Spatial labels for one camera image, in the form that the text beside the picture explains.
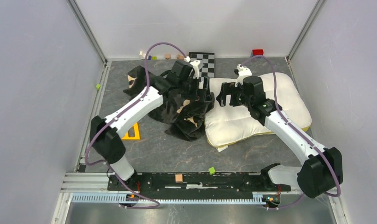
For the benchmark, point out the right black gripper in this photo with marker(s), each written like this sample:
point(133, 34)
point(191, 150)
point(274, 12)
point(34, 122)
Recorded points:
point(228, 88)

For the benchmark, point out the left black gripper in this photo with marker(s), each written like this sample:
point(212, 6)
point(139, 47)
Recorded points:
point(201, 94)

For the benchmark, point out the black floral pillowcase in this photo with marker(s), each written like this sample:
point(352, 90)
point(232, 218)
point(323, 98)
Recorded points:
point(186, 117)

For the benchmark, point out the white yellow-edged pillow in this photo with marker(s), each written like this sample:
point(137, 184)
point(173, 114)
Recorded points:
point(228, 125)

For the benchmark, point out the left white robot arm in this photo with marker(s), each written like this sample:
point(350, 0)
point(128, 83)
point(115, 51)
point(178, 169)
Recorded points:
point(151, 92)

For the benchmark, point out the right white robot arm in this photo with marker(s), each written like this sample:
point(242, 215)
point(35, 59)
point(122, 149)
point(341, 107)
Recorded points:
point(321, 167)

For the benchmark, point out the black white checkerboard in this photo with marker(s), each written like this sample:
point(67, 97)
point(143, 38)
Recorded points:
point(208, 61)

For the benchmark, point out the red block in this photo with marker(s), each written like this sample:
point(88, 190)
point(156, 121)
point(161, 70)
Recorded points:
point(257, 52)

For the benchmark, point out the white wooden block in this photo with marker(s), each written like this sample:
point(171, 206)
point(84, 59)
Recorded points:
point(142, 55)

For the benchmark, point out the green cube on base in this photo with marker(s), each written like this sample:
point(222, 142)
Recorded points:
point(212, 170)

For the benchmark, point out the yellow triangle stencil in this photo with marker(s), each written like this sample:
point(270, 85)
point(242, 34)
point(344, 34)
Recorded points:
point(133, 133)

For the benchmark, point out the tan wooden cube on base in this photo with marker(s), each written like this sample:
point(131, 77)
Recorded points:
point(178, 178)

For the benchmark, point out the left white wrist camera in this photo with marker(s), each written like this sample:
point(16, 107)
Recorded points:
point(196, 64)

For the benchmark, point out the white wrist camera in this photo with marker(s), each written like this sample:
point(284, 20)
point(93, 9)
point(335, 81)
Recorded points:
point(242, 72)
point(196, 64)

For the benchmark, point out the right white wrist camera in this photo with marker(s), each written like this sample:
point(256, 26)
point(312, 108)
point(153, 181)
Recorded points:
point(242, 72)

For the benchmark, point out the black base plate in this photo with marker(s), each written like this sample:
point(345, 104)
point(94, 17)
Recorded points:
point(221, 185)

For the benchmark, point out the grey slotted cable duct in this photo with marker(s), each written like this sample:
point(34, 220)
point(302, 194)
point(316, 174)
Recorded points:
point(123, 198)

